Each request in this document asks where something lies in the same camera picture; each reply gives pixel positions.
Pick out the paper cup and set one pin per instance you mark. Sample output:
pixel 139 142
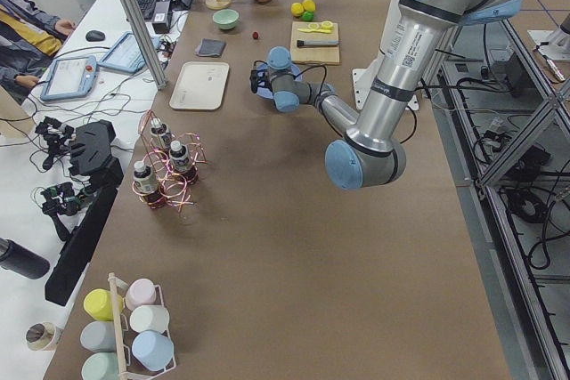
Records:
pixel 43 336

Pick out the light blue cup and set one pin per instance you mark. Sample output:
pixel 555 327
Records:
pixel 153 350

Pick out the yellow lemon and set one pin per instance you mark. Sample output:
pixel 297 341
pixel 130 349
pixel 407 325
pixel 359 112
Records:
pixel 297 9
pixel 309 5

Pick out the pink cup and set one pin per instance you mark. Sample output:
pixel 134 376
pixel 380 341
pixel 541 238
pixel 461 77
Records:
pixel 140 292

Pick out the black computer mouse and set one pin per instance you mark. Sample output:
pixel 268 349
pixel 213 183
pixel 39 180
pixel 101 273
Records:
pixel 95 36

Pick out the aluminium frame post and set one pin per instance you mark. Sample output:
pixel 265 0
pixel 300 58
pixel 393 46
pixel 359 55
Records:
pixel 144 42

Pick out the copper wire bottle rack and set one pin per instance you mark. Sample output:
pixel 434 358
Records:
pixel 176 191

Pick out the black power adapter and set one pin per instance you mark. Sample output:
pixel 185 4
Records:
pixel 161 18

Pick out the pale green cup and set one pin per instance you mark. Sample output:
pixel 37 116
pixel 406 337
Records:
pixel 100 366

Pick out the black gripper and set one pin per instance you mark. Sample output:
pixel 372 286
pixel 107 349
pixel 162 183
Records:
pixel 265 82

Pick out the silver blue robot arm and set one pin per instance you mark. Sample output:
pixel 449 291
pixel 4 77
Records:
pixel 367 153

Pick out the seated person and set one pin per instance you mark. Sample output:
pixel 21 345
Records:
pixel 30 39

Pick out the yellow cup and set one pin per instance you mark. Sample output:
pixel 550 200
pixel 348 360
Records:
pixel 97 304

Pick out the steel muddler black tip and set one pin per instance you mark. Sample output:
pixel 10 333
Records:
pixel 316 43

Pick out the beige rabbit tray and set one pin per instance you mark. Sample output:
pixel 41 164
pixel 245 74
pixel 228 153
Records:
pixel 200 86

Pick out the green bowl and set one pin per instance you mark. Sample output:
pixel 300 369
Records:
pixel 226 19

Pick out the white cup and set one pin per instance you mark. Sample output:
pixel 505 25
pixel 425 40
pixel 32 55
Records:
pixel 150 317

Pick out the grey folded cloth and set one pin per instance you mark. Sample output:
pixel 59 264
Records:
pixel 211 48

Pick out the grey cup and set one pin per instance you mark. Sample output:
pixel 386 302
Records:
pixel 98 336

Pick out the dark drink bottle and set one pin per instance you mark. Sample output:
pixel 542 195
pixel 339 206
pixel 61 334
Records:
pixel 146 185
pixel 161 133
pixel 181 163

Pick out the white wire cup rack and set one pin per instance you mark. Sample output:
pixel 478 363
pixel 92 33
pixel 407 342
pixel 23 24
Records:
pixel 128 366

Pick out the black thermos bottle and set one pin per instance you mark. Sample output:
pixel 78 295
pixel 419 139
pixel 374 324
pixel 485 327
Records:
pixel 19 259

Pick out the wooden cutting board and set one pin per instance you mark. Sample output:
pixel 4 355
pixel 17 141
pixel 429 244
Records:
pixel 324 55

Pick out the blue teach pendant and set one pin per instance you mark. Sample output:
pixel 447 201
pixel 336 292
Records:
pixel 70 79
pixel 124 56

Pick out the yellow plastic knife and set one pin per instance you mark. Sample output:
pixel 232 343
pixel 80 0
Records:
pixel 315 30

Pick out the green lime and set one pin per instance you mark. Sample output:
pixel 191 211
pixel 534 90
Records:
pixel 307 16

